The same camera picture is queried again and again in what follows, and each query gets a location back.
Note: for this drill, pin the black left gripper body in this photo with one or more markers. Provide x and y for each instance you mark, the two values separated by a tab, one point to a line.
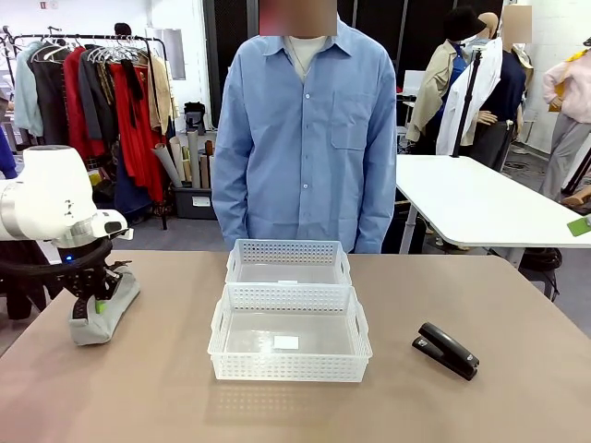
92	279

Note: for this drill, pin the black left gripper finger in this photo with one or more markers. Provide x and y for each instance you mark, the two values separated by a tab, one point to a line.
102	302
82	307

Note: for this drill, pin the grey zipper pouch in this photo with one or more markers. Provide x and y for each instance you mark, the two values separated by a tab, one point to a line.
94	333

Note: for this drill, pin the black stapler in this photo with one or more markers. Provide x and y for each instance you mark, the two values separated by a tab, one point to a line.
443	348

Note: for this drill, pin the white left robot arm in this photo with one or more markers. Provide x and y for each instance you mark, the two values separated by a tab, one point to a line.
46	184

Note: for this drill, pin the person's right forearm blue sleeve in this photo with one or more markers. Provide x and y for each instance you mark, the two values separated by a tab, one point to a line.
228	203

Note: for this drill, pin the person's left forearm blue sleeve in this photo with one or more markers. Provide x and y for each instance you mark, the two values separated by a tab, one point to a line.
376	203

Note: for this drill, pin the black garment with green tag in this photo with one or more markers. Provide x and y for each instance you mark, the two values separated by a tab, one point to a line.
23	295

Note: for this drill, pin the black clothes rack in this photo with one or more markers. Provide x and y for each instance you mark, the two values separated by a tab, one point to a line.
165	217

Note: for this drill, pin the yellow garment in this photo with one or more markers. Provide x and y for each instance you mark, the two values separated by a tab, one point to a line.
94	179

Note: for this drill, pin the grey storage bin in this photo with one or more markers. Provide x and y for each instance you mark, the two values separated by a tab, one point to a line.
194	203

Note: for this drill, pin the red dress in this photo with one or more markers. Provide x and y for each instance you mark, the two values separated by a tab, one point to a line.
138	152

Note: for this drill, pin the grey paper roll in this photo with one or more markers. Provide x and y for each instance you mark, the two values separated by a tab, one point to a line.
167	164

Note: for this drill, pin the blue garment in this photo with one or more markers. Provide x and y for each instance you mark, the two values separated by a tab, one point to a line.
7	157

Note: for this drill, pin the beige paper roll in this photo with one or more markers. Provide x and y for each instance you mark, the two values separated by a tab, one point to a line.
181	159

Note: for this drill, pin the tall grey cardboard tube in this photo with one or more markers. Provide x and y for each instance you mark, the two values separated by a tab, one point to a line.
193	157

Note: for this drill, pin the red hanging jacket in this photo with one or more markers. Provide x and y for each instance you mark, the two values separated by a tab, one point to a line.
76	115

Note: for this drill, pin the grey hanging jacket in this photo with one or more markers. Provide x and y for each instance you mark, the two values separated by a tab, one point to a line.
94	97

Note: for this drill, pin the dark grey hanging garment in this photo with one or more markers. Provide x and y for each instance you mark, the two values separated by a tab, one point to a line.
48	101

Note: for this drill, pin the white perforated plastic basket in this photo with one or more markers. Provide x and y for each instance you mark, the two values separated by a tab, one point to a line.
286	251
286	369

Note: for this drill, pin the beige hanging shirt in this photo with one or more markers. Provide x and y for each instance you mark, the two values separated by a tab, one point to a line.
161	97

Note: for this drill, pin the light blue jacket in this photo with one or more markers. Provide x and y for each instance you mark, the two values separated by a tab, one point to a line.
25	92

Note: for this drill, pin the person in blue shirt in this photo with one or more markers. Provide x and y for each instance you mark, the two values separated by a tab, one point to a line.
300	138

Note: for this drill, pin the white table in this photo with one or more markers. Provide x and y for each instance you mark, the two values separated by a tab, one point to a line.
461	198

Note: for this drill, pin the mannequin in beige coat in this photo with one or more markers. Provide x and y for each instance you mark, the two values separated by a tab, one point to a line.
431	101

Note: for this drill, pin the black tripod pole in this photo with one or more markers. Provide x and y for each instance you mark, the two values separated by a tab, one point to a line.
467	101

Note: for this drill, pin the white coat on mannequin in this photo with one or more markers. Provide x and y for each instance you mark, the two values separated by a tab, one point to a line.
480	87

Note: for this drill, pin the black bag under table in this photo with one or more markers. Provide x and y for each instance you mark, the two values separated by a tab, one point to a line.
540	267

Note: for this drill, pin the black bucket hat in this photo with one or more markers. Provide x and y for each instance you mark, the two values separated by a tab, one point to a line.
461	25

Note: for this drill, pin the figure in navy top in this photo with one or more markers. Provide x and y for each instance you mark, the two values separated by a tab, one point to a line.
510	83

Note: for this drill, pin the green card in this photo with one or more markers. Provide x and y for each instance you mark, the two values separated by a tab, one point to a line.
579	226

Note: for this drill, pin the person in pink top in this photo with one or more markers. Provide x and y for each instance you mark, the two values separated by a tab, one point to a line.
570	92

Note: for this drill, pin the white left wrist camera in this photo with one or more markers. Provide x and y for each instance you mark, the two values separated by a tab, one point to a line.
112	226

